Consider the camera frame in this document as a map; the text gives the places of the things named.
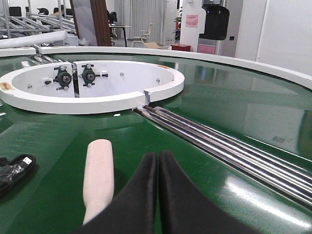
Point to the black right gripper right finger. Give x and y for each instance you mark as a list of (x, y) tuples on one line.
[(183, 207)]

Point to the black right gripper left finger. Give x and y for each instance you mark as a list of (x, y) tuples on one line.
[(133, 210)]

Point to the pink hand broom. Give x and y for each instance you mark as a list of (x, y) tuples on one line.
[(98, 183)]

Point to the roller conveyor rack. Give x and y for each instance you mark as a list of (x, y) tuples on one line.
[(17, 26)]

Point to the chrome roller strip right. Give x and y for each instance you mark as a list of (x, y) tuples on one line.
[(278, 174)]

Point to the right black bearing block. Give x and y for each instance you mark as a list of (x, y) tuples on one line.
[(89, 76)]

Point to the black bearing block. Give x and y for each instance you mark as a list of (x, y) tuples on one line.
[(89, 76), (63, 78)]

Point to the left black bearing block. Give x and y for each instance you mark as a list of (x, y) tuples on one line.
[(63, 78)]

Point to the red box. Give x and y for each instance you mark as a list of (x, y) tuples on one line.
[(181, 47)]

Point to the white chair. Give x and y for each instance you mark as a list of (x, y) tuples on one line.
[(144, 37)]

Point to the yellow warning sticker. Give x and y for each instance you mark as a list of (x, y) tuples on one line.
[(5, 86)]

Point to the brown wooden pillar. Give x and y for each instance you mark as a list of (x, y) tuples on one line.
[(101, 23)]

